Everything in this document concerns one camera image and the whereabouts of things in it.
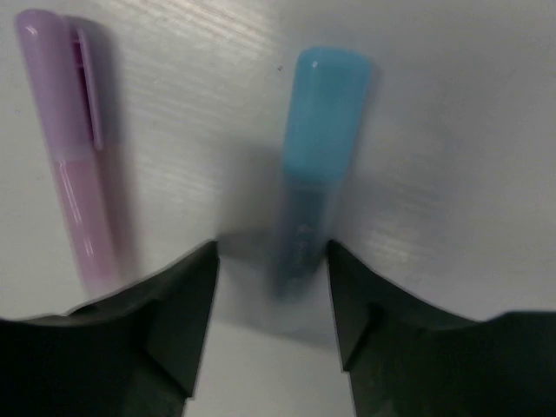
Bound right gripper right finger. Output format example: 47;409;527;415
327;241;555;416

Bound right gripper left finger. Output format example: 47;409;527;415
1;242;220;416

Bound blue highlighter pen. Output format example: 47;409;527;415
264;46;374;335

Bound purple highlighter pen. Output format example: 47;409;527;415
15;10;122;298

